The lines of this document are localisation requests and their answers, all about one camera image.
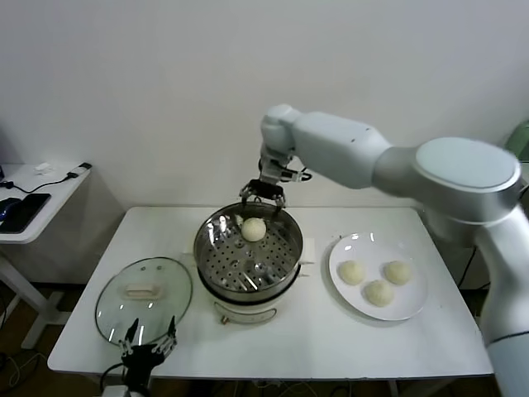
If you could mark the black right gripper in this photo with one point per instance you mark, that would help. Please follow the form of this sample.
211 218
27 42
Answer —
264 189

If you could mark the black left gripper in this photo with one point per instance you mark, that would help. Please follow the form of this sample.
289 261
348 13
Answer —
140 357

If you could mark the white steamed baozi bun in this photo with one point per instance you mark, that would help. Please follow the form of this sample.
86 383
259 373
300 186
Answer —
253 229
378 293
351 273
397 272

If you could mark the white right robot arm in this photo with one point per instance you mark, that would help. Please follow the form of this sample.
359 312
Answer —
454 173

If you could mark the stainless steel steamer basket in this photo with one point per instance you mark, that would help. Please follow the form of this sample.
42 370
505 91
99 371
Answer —
231 264

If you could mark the white round plate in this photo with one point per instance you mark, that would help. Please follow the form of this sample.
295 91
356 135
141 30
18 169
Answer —
372 252

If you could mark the black phone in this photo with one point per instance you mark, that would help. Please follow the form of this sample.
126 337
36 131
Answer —
27 209

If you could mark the white side desk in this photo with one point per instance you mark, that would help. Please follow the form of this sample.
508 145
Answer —
58 184

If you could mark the blue computer mouse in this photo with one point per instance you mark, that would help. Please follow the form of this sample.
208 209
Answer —
6 209

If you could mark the small white object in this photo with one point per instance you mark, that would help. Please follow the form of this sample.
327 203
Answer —
43 168

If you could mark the pale green appliance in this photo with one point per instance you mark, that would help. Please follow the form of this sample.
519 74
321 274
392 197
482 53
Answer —
521 130

